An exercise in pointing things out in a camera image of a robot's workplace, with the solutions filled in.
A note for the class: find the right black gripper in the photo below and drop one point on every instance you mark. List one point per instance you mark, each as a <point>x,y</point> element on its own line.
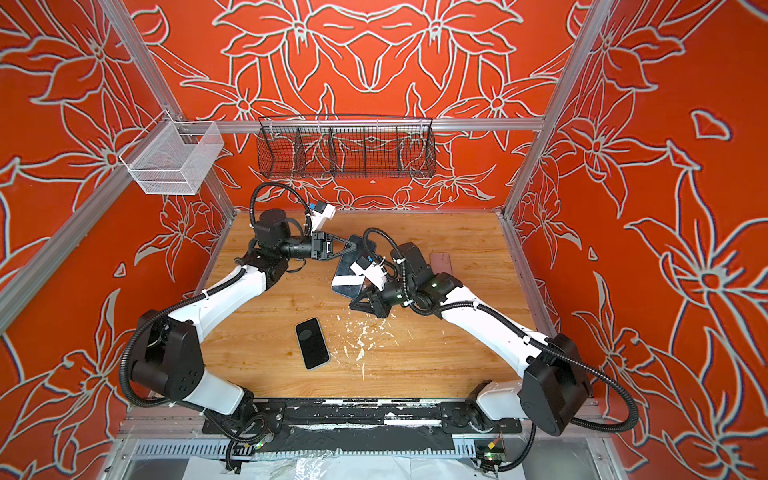
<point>371,296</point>

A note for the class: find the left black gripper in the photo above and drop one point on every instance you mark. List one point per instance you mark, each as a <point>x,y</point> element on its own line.
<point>322,248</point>

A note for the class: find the black phone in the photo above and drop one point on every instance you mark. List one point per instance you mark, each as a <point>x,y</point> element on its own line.
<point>312,344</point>
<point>346,282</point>

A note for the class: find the pink clear phone case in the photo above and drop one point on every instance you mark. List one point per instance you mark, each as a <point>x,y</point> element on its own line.
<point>440,262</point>

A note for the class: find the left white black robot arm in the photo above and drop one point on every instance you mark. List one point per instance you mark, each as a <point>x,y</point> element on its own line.
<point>163,363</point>

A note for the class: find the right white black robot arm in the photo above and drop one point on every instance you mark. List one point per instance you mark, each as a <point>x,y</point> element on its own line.
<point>550,388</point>

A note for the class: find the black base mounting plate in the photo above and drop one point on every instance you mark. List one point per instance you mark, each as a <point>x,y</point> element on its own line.
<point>375,426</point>

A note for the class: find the clear plastic bin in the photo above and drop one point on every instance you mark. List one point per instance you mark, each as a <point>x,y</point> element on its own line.
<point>169,162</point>

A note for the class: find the small green circuit board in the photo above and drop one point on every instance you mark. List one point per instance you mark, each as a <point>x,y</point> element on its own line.
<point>490,455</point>

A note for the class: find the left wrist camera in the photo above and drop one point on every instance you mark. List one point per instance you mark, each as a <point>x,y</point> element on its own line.
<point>320,213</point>

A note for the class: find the black wire basket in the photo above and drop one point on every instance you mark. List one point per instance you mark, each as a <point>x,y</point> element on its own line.
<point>346,147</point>

